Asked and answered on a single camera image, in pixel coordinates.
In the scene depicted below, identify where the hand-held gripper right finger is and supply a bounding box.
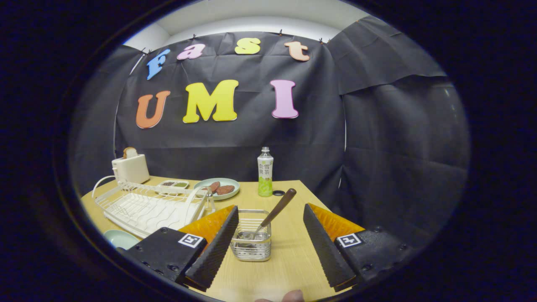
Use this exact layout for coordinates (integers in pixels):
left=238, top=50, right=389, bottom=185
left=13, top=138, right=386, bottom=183
left=303, top=203, right=414, bottom=293

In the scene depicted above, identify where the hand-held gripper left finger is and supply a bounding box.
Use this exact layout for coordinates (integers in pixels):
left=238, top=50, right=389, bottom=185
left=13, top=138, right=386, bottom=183
left=124, top=205, right=240, bottom=292

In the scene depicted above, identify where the metal wire basket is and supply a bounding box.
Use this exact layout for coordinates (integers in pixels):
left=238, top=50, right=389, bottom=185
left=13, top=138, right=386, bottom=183
left=230, top=209, right=272, bottom=262

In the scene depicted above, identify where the metal spoon with wooden handle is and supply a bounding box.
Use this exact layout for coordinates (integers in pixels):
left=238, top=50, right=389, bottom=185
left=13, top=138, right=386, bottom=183
left=241, top=188, right=297, bottom=242

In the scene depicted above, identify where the white wire dish rack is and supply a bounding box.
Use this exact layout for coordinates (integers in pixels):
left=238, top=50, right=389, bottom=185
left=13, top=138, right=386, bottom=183
left=92, top=175, right=216, bottom=239

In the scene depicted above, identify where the pale green plate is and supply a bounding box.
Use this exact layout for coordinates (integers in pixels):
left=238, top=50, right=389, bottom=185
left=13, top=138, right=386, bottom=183
left=193, top=178, right=240, bottom=201
left=104, top=229, right=141, bottom=251

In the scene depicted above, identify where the white divided tray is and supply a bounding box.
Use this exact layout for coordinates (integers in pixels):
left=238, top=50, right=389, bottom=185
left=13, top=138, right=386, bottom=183
left=156, top=180, right=190, bottom=194

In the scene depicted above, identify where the green tea bottle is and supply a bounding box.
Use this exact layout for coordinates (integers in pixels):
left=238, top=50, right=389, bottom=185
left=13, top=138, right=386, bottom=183
left=257, top=147, right=274, bottom=198

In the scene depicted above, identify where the black backdrop cloth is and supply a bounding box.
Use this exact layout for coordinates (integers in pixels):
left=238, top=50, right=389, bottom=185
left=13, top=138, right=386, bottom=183
left=69, top=17, right=470, bottom=248

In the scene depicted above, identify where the white toaster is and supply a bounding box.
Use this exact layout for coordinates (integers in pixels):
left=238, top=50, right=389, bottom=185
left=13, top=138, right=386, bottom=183
left=112, top=154, right=150, bottom=185

